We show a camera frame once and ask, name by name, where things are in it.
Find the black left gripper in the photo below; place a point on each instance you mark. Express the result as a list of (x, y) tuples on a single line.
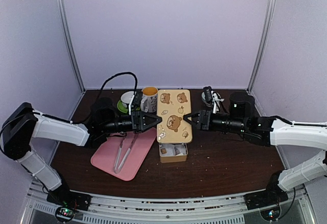
[(136, 115)]

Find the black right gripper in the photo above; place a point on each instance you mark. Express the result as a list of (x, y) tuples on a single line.
[(205, 118)]

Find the bear print tin lid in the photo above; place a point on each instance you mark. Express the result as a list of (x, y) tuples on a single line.
[(172, 105)]

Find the light brown chocolate square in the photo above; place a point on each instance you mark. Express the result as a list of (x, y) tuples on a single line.
[(163, 151)]

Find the tan tin box base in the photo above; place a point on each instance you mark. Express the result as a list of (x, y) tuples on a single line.
[(175, 158)]

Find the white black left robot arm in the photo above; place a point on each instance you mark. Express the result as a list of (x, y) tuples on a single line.
[(26, 124)]

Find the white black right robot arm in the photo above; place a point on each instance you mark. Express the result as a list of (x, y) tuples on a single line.
[(268, 131)]

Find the floral white mug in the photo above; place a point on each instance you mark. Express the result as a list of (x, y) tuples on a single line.
[(149, 99)]

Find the light blue patterned bowl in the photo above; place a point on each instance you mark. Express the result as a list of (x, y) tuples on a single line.
[(207, 98)]

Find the white paper cupcake liner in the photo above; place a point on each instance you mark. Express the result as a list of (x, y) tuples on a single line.
[(182, 148), (169, 148)]

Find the green saucer plate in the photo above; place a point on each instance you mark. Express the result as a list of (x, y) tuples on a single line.
[(126, 110)]

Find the navy white dotted bowl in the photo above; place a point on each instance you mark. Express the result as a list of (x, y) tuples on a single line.
[(126, 98)]

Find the pink plastic tray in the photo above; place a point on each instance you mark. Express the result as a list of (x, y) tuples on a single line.
[(122, 157)]

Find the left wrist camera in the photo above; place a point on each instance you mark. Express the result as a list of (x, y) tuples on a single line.
[(135, 102)]

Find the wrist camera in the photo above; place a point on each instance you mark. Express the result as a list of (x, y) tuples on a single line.
[(217, 103), (135, 102)]

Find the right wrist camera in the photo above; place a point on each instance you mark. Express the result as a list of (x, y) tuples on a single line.
[(217, 103)]

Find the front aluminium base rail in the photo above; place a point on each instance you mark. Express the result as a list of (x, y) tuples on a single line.
[(217, 209)]

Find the right aluminium table rail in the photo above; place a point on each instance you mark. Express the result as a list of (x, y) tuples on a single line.
[(274, 152)]

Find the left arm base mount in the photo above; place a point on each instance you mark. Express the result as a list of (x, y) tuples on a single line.
[(68, 209)]

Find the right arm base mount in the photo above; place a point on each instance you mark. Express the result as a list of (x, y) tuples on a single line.
[(268, 203)]

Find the right rear aluminium frame post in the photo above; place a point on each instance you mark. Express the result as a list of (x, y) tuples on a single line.
[(262, 43)]

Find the aluminium frame post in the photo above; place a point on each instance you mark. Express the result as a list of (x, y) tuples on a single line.
[(262, 43), (69, 44)]

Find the left rear aluminium frame post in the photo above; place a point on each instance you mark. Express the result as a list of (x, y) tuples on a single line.
[(69, 44)]

